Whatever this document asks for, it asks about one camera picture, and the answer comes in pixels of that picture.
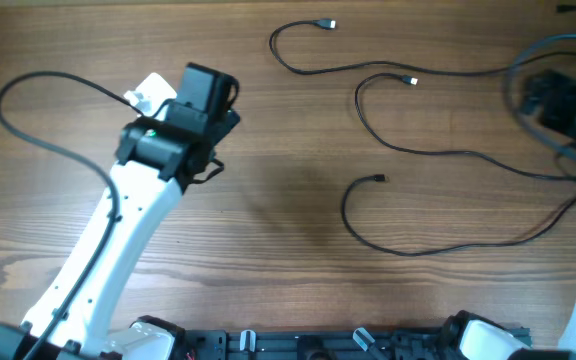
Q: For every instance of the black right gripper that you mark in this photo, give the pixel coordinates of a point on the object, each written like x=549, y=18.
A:
x=567, y=95

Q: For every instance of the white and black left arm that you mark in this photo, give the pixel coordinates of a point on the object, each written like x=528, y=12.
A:
x=169, y=147

